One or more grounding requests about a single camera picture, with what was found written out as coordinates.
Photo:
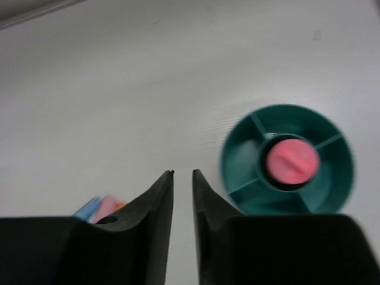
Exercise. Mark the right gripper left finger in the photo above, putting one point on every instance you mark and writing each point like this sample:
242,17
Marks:
129,246

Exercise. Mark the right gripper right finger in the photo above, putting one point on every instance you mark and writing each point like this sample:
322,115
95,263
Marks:
233,248

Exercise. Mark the teal round organizer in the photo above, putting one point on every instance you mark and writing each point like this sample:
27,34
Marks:
255,192

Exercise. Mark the orange correction tape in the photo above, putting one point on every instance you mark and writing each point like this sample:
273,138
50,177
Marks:
120,205

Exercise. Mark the pink correction tape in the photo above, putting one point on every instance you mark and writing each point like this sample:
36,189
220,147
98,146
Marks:
107,206

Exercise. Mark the blue correction tape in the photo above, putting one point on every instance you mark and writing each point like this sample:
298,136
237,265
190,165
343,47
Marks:
87,211

